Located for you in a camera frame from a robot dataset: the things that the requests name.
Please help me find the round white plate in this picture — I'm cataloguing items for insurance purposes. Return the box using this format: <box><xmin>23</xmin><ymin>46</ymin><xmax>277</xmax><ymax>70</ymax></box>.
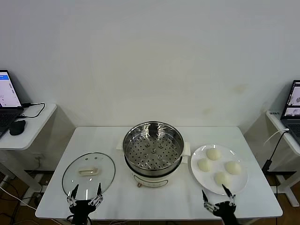
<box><xmin>190</xmin><ymin>144</ymin><xmax>249</xmax><ymax>195</ymax></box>

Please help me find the white laptop cable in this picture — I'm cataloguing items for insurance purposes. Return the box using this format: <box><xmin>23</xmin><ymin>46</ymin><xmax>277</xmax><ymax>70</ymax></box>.
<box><xmin>263</xmin><ymin>128</ymin><xmax>290</xmax><ymax>146</ymax></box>

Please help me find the white floor cable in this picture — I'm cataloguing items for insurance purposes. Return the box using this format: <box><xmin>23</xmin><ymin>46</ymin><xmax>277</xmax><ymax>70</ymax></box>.
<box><xmin>0</xmin><ymin>186</ymin><xmax>38</xmax><ymax>210</ymax></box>

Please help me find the black computer mouse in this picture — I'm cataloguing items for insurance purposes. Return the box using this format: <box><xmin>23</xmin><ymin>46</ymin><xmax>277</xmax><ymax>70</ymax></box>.
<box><xmin>8</xmin><ymin>119</ymin><xmax>26</xmax><ymax>136</ymax></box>

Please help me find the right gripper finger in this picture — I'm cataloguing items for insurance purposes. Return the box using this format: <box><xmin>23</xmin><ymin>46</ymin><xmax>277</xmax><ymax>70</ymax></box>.
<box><xmin>201</xmin><ymin>189</ymin><xmax>218</xmax><ymax>213</ymax></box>
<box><xmin>221</xmin><ymin>184</ymin><xmax>237</xmax><ymax>208</ymax></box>

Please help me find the black cable with adapter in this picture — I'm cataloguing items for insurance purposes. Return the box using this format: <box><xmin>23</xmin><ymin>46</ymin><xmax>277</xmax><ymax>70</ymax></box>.
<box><xmin>262</xmin><ymin>130</ymin><xmax>293</xmax><ymax>173</ymax></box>

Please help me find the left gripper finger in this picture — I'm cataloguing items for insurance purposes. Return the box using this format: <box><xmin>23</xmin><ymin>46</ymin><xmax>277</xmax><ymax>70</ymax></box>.
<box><xmin>90</xmin><ymin>182</ymin><xmax>104</xmax><ymax>207</ymax></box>
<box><xmin>66</xmin><ymin>184</ymin><xmax>79</xmax><ymax>207</ymax></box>

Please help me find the white wall socket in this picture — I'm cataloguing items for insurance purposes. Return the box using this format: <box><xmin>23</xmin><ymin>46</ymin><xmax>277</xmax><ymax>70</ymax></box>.
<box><xmin>34</xmin><ymin>152</ymin><xmax>45</xmax><ymax>165</ymax></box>

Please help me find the stainless steel steamer basket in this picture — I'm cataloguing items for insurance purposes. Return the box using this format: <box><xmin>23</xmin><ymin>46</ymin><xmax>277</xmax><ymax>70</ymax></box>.
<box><xmin>122</xmin><ymin>120</ymin><xmax>185</xmax><ymax>175</ymax></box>

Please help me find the round glass pot lid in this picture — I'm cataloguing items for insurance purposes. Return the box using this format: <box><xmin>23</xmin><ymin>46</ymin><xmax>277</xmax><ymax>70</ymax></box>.
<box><xmin>61</xmin><ymin>152</ymin><xmax>116</xmax><ymax>201</ymax></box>

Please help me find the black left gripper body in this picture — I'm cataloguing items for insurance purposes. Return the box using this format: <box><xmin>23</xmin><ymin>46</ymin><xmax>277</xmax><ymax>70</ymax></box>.
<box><xmin>68</xmin><ymin>200</ymin><xmax>97</xmax><ymax>225</ymax></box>

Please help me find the white side desk with mouse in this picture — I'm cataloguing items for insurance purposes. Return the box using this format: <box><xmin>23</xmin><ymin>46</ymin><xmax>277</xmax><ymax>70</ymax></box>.
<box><xmin>0</xmin><ymin>102</ymin><xmax>58</xmax><ymax>200</ymax></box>

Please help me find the black laptop with dark screen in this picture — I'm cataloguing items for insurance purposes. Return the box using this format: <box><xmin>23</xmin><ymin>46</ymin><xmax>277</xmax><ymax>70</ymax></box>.
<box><xmin>280</xmin><ymin>79</ymin><xmax>300</xmax><ymax>144</ymax></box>

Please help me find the black laptop with blue window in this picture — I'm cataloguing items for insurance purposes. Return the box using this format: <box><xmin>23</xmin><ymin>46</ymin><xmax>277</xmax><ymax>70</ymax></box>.
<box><xmin>0</xmin><ymin>69</ymin><xmax>24</xmax><ymax>139</ymax></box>

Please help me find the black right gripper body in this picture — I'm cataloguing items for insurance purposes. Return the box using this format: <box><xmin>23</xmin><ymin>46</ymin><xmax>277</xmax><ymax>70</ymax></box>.
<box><xmin>213</xmin><ymin>201</ymin><xmax>239</xmax><ymax>225</ymax></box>

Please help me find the white steamed baozi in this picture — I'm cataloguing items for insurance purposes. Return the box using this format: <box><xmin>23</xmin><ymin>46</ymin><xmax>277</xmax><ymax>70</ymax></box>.
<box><xmin>205</xmin><ymin>148</ymin><xmax>221</xmax><ymax>161</ymax></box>
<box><xmin>197</xmin><ymin>158</ymin><xmax>213</xmax><ymax>173</ymax></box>
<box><xmin>214</xmin><ymin>171</ymin><xmax>232</xmax><ymax>187</ymax></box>
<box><xmin>224</xmin><ymin>160</ymin><xmax>242</xmax><ymax>175</ymax></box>

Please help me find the white side desk with label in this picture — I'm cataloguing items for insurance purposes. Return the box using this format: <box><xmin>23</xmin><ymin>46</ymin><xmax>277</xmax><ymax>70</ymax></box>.
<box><xmin>262</xmin><ymin>110</ymin><xmax>300</xmax><ymax>207</ymax></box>

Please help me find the black laptop charger cable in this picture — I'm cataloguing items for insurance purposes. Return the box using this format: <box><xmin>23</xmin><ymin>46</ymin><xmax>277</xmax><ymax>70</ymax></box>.
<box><xmin>17</xmin><ymin>102</ymin><xmax>46</xmax><ymax>119</ymax></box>

